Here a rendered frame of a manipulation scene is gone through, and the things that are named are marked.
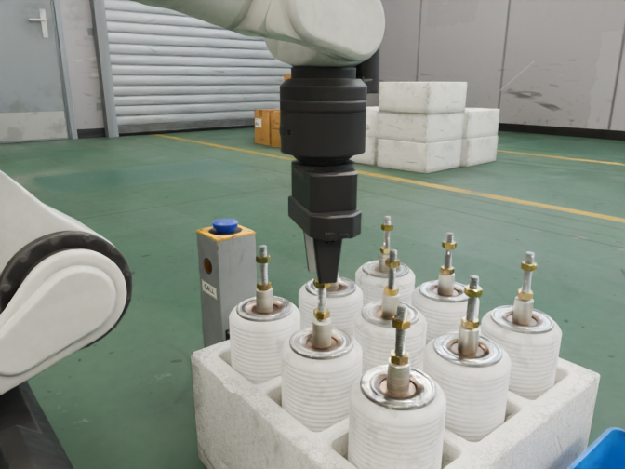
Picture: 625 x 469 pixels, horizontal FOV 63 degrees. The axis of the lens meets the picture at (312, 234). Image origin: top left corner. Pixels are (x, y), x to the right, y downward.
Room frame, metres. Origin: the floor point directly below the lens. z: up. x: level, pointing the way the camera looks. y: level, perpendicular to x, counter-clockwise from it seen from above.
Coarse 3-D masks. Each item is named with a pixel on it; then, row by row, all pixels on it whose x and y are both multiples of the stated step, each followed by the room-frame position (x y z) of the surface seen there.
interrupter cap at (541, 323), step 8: (496, 312) 0.61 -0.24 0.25; (504, 312) 0.61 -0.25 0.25; (512, 312) 0.61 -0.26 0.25; (536, 312) 0.61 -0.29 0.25; (496, 320) 0.58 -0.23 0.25; (504, 320) 0.59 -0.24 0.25; (512, 320) 0.59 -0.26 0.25; (536, 320) 0.59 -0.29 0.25; (544, 320) 0.59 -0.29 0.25; (552, 320) 0.59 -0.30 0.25; (512, 328) 0.56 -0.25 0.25; (520, 328) 0.56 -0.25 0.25; (528, 328) 0.56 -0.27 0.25; (536, 328) 0.57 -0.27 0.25; (544, 328) 0.56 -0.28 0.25
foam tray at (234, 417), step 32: (224, 352) 0.64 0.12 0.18; (224, 384) 0.56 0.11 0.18; (256, 384) 0.56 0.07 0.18; (576, 384) 0.56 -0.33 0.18; (224, 416) 0.57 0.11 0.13; (256, 416) 0.51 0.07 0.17; (288, 416) 0.49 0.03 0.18; (512, 416) 0.52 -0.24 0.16; (544, 416) 0.50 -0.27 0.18; (576, 416) 0.54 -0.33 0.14; (224, 448) 0.57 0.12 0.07; (256, 448) 0.51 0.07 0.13; (288, 448) 0.46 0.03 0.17; (320, 448) 0.44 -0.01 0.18; (448, 448) 0.45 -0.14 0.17; (480, 448) 0.44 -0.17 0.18; (512, 448) 0.45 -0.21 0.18; (544, 448) 0.50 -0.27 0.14; (576, 448) 0.56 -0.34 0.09
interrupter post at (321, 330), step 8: (312, 320) 0.53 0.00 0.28; (328, 320) 0.53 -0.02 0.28; (312, 328) 0.53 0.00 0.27; (320, 328) 0.52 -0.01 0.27; (328, 328) 0.53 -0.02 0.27; (312, 336) 0.53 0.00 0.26; (320, 336) 0.52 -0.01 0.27; (328, 336) 0.53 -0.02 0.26; (312, 344) 0.53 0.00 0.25; (320, 344) 0.52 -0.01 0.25; (328, 344) 0.53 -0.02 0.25
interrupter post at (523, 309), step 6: (516, 300) 0.59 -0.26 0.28; (522, 300) 0.59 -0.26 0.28; (528, 300) 0.59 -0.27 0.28; (516, 306) 0.59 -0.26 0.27; (522, 306) 0.58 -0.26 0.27; (528, 306) 0.58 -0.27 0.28; (516, 312) 0.59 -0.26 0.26; (522, 312) 0.58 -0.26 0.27; (528, 312) 0.58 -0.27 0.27; (516, 318) 0.59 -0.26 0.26; (522, 318) 0.58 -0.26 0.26; (528, 318) 0.58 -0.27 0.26
